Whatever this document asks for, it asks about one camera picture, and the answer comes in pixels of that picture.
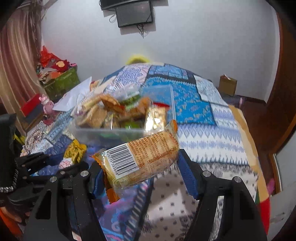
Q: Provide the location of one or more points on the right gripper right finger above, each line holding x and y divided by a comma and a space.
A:
240, 217

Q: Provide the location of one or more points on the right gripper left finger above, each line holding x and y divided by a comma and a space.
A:
54, 223

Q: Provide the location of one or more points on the yellow white snack packet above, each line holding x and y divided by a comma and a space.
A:
73, 155

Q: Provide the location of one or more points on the orange cake pack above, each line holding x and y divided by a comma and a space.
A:
131, 163

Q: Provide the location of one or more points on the square bread cake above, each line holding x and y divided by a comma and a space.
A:
96, 117

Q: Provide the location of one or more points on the clear biscuit stick pack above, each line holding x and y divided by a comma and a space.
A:
87, 105

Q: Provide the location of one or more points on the cat ear crisps bag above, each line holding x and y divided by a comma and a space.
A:
111, 103

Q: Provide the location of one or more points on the green jelly cup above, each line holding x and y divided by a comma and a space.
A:
130, 124

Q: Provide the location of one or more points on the tan wafer biscuit pack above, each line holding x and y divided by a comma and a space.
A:
155, 120

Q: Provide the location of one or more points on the green small snack packet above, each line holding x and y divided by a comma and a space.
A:
134, 97

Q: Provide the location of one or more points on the clear fried snack bag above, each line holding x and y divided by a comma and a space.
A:
140, 110

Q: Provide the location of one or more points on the red chip snack bag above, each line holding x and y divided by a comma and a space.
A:
161, 105

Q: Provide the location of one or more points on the red gift box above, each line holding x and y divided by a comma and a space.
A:
31, 104

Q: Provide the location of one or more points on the pink toy figure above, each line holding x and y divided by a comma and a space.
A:
47, 104

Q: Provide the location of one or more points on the white plastic bag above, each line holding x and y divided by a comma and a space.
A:
74, 96

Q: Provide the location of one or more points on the green storage basket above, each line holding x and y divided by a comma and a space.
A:
56, 88

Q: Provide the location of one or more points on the brown wooden door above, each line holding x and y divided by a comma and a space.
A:
272, 123

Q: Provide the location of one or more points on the clear plastic storage box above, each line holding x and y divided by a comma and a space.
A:
111, 134

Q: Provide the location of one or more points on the small cardboard box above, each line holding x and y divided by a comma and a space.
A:
227, 85

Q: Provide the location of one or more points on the striped brown curtain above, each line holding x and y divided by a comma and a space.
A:
20, 54

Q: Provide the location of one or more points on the yellow curved headboard tube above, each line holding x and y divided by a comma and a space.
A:
137, 59

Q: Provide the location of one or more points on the black wall television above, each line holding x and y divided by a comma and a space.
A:
112, 4

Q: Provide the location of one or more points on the small black wall monitor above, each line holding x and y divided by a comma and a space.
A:
134, 13

